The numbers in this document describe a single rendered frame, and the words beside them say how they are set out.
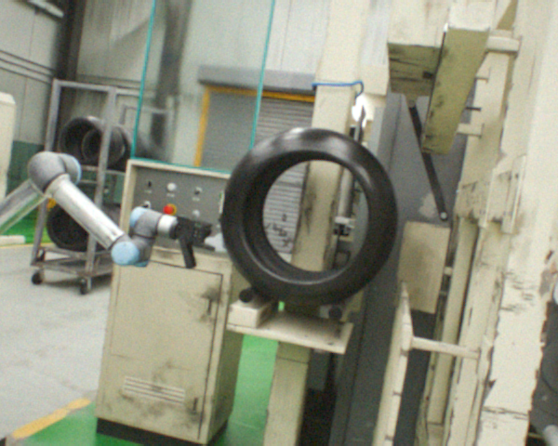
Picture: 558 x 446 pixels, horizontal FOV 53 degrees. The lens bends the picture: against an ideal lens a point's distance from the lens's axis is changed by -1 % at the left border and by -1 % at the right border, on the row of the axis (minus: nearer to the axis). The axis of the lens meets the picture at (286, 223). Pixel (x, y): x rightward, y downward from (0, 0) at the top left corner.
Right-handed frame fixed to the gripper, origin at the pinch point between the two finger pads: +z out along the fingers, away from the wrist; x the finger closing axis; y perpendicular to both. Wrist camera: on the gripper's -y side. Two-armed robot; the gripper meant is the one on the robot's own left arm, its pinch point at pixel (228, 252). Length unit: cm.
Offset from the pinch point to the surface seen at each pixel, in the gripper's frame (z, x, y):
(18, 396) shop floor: -106, 70, -114
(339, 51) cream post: 13, 26, 78
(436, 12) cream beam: 44, -36, 77
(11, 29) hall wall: -762, 793, 162
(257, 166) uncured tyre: 5.0, -11.7, 29.7
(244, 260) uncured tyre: 8.8, -11.4, 1.0
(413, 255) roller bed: 58, 19, 15
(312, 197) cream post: 18.3, 25.7, 24.5
